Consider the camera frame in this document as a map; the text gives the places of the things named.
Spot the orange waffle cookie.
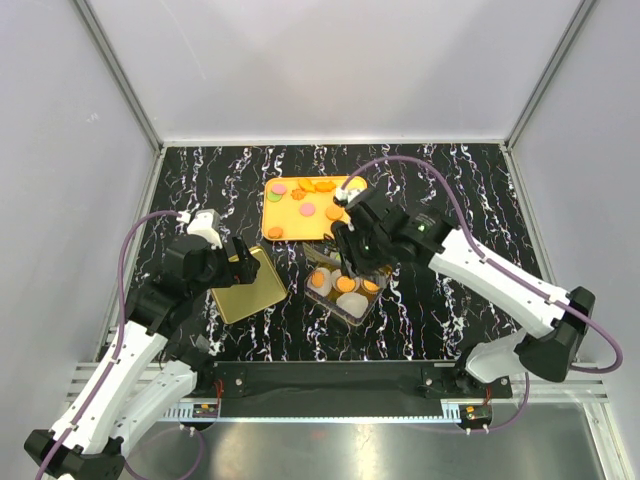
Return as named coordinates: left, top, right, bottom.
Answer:
left=361, top=279, right=380, bottom=293

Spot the orange round cookie bottom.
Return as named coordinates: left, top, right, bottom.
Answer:
left=335, top=276, right=357, bottom=293

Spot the orange round cookie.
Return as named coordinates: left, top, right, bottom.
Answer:
left=325, top=205, right=344, bottom=221
left=335, top=276, right=357, bottom=293

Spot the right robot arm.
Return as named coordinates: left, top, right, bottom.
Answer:
left=331, top=208, right=595, bottom=397

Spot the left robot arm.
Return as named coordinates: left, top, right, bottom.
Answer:
left=24, top=234, right=260, bottom=479

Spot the gold box lid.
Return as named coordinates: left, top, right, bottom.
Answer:
left=211, top=246, right=287, bottom=325

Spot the white paper cup centre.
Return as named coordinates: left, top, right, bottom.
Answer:
left=330, top=270, right=360, bottom=294

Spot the white paper cup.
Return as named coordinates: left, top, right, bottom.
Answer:
left=330, top=270, right=360, bottom=294
left=336, top=292, right=369, bottom=318
left=306, top=267, right=332, bottom=297
left=360, top=278, right=381, bottom=295

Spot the white paper cup right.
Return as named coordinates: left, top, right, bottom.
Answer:
left=360, top=278, right=381, bottom=295

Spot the orange round cookie right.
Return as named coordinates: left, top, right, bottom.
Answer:
left=325, top=205, right=344, bottom=221

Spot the clear cookie box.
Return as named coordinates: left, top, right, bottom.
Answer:
left=303, top=244, right=392, bottom=328

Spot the white paper cup left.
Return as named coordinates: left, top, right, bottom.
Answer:
left=306, top=267, right=332, bottom=297

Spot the white paper cup bottom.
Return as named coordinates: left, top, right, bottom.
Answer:
left=336, top=292, right=369, bottom=318

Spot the orange leaf cookie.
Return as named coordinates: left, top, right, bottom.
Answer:
left=314, top=181, right=336, bottom=193

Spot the orange plastic tray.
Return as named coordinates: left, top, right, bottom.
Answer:
left=261, top=176, right=349, bottom=241

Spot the small orange flower cookie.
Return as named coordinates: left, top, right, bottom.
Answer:
left=291, top=189, right=306, bottom=200

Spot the pink green cookie upper left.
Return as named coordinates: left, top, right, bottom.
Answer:
left=271, top=183, right=287, bottom=195

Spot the orange fish cookie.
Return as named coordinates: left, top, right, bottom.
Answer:
left=298, top=178, right=316, bottom=193

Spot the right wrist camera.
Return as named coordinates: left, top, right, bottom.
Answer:
left=334, top=187, right=393, bottom=228

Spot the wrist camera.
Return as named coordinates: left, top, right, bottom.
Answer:
left=177, top=209, right=223, bottom=250
left=334, top=187, right=393, bottom=228

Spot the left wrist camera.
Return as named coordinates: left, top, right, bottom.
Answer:
left=177, top=209, right=223, bottom=250

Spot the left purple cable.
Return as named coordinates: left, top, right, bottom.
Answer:
left=39, top=209, right=207, bottom=480

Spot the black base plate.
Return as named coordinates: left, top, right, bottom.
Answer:
left=196, top=360, right=513, bottom=420

